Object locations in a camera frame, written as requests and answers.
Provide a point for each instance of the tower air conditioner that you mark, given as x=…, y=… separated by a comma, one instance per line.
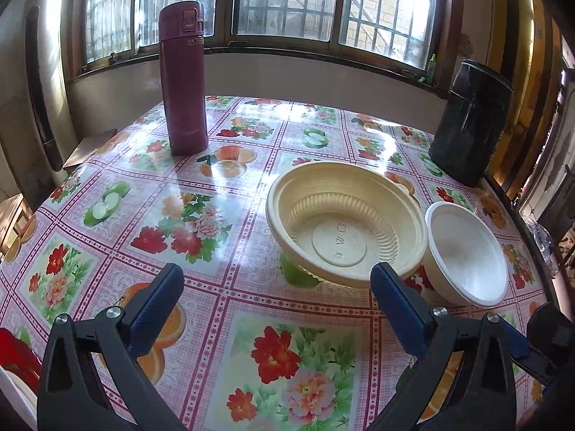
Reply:
x=47, y=76

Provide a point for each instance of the small green bottle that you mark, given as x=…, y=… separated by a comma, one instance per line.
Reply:
x=432, y=69

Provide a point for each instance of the black cylindrical canister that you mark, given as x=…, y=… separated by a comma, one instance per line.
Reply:
x=469, y=130

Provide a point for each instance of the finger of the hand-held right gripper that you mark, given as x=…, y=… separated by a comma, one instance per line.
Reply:
x=517, y=343
x=550, y=332

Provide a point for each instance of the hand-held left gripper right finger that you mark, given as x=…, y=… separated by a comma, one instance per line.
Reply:
x=397, y=309

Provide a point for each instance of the golden door frame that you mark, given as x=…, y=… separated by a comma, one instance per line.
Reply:
x=525, y=76

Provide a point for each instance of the large red plastic plate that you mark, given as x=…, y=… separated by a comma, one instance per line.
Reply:
x=18, y=354

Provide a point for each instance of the barred window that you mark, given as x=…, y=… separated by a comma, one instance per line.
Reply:
x=278, y=0

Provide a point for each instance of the clear plastic bag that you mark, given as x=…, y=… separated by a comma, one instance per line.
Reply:
x=539, y=235

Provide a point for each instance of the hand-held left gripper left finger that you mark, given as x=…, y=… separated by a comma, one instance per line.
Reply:
x=155, y=309

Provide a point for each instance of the purple thermos bottle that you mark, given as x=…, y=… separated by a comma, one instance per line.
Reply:
x=184, y=81

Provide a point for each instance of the wooden stool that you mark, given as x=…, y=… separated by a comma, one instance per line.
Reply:
x=15, y=220
x=90, y=148

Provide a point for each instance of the floral fruit print tablecloth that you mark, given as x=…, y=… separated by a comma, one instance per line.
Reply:
x=215, y=215

